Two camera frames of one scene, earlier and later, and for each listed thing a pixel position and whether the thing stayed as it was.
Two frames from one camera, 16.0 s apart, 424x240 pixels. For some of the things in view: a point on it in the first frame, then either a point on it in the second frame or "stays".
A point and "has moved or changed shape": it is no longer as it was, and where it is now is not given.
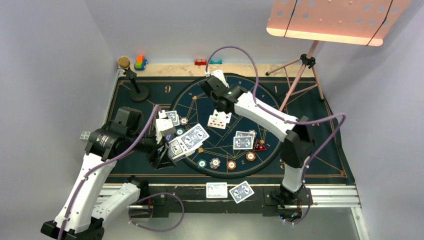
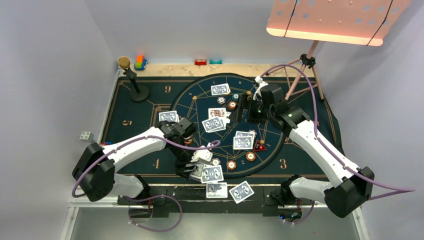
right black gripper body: x=217 y=108 -> x=257 y=112
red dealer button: x=259 y=146 stays
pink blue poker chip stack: x=214 y=163 stays
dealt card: x=241 y=192 stays
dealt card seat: x=243 y=134 stays
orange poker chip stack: x=231 y=165 stays
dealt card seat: x=172 y=115 stays
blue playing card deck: x=179 y=148 has moved or changed shape
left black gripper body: x=154 y=156 -> x=183 y=157
